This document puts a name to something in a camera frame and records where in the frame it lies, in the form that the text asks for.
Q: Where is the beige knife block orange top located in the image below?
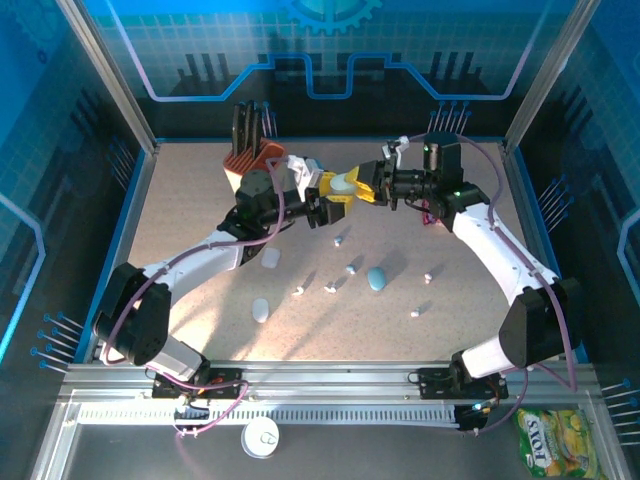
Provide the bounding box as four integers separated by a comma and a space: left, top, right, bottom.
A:
222, 141, 287, 196

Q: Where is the white round lid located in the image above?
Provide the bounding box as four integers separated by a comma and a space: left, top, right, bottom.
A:
240, 417, 281, 459

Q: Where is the black controller box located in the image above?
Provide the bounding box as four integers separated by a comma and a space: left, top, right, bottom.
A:
455, 403, 489, 434

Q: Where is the yellow green candy bag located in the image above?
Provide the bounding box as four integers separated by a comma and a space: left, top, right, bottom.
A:
514, 407, 604, 480

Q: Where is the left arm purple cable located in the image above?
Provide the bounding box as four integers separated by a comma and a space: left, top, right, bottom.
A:
99, 157, 291, 439

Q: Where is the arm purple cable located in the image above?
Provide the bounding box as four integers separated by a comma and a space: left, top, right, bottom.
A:
99, 157, 291, 439
404, 130, 579, 436

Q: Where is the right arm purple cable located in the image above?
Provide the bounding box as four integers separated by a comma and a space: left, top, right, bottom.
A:
404, 130, 579, 436

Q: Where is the aluminium side rail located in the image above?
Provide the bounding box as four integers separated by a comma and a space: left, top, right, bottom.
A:
74, 142, 162, 364
501, 142, 589, 364

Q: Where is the aluminium frame post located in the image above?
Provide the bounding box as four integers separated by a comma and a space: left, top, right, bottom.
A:
502, 0, 601, 151
54, 0, 161, 154

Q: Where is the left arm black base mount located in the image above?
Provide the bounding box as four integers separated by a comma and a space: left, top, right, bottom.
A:
151, 366, 247, 401

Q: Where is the long aluminium base rail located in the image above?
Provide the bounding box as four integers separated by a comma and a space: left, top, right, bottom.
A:
59, 360, 601, 401

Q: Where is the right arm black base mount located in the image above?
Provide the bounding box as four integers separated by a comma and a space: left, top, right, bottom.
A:
417, 367, 509, 401

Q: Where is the white slotted cable duct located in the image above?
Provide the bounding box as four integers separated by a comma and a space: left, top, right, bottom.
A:
77, 403, 461, 427

